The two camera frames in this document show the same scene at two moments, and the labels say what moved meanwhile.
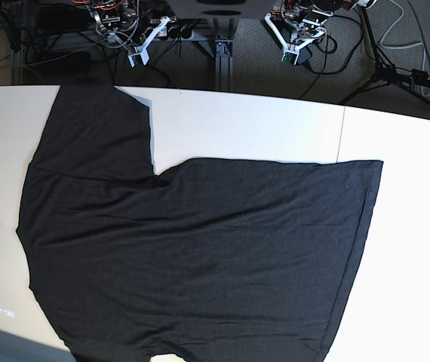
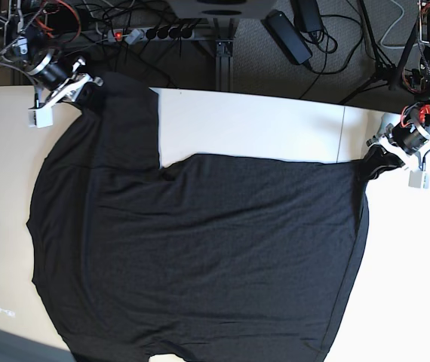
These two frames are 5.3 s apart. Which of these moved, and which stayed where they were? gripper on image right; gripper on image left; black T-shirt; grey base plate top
Moved: gripper on image left; gripper on image right
Stayed: grey base plate top; black T-shirt
